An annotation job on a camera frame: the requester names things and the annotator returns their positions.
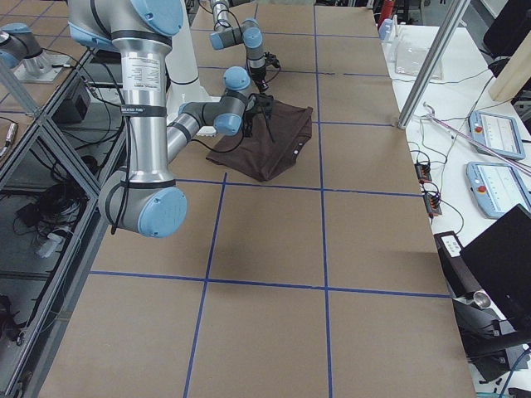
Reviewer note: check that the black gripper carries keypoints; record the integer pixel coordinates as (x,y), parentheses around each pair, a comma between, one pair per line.
(250,120)
(260,77)

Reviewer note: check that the dark brown t-shirt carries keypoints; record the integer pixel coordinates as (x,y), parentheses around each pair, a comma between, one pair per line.
(261,157)

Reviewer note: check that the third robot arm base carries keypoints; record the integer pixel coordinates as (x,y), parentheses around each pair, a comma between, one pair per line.
(22,53)

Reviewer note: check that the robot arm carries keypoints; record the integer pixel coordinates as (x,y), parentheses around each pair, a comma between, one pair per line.
(228,32)
(162,101)

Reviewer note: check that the red cylinder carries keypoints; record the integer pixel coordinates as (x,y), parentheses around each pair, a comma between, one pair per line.
(387,8)

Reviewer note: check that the clear plastic sheet bag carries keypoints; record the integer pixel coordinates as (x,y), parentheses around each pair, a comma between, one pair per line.
(409,58)

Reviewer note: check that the far teach pendant tablet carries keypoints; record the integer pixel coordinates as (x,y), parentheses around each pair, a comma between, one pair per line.
(498,133)

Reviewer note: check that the teach pendant tablet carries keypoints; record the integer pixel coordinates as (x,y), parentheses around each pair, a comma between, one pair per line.
(497,188)
(498,133)

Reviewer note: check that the near teach pendant tablet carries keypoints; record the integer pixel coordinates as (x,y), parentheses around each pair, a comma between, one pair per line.
(497,188)

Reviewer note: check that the black laptop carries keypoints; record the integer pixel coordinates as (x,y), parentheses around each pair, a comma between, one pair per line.
(499,259)

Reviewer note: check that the steel cup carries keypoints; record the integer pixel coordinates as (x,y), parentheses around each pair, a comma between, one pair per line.
(479,299)

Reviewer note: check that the aluminium frame post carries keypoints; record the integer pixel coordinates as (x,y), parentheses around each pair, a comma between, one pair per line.
(442,39)

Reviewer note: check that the aluminium frame rack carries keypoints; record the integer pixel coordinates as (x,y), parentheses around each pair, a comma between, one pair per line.
(51,228)

